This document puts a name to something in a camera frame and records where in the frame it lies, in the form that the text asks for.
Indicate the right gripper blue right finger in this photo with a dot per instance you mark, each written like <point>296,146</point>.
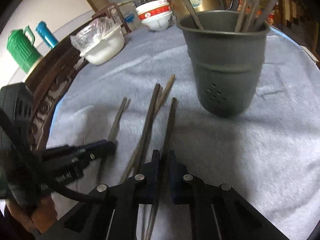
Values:
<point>185,188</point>

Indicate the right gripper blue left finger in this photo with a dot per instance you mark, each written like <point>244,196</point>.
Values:
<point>147,188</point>

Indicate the left hand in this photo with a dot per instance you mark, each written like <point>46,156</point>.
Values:
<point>41,219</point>

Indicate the dark wooden sideboard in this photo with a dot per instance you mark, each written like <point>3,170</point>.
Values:
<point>49,82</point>

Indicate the green thermos jug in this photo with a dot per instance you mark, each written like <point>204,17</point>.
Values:
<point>20,45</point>

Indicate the dark grey utensil cup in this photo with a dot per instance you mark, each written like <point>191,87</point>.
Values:
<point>226,64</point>

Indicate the white bowl with plastic bag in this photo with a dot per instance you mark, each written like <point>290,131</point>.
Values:
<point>99,41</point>

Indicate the blue thermos bottle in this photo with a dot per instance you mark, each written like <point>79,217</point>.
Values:
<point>46,35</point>

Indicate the stacked red white bowls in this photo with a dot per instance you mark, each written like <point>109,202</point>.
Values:
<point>155,15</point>

